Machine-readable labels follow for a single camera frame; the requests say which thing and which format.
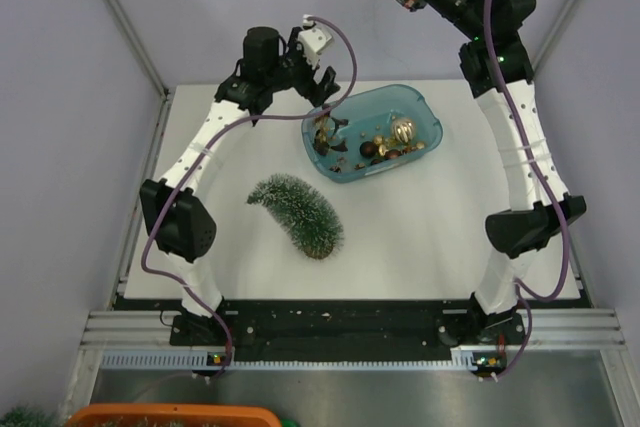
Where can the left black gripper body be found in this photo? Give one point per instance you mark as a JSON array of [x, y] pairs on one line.
[[296, 72]]

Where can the small green christmas tree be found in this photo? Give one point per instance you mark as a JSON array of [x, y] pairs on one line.
[[305, 215]]

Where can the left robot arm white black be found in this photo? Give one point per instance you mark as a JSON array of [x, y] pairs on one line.
[[180, 229]]

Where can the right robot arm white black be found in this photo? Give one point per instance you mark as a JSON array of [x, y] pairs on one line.
[[498, 70]]

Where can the spare green tree corner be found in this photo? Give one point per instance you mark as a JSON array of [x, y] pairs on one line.
[[30, 415]]

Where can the teal plastic tray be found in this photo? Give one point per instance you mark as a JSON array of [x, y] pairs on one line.
[[370, 115]]

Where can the dark red ball ornament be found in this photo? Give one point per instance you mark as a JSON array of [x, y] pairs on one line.
[[368, 149]]

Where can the large gold ball ornament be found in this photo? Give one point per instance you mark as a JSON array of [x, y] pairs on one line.
[[403, 130]]

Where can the orange plastic bin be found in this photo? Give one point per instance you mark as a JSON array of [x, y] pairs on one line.
[[163, 414]]

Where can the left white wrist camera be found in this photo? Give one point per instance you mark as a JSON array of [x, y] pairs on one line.
[[314, 39]]

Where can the right aluminium frame post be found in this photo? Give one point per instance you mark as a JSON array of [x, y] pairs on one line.
[[554, 33]]

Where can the aluminium frame post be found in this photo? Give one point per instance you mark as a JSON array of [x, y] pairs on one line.
[[554, 33], [136, 46]]

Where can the left aluminium frame post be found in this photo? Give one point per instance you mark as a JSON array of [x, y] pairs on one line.
[[136, 46]]

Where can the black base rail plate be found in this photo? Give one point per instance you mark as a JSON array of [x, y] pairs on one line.
[[305, 325]]

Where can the white cable duct strip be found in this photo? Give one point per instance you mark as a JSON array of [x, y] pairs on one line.
[[208, 361]]

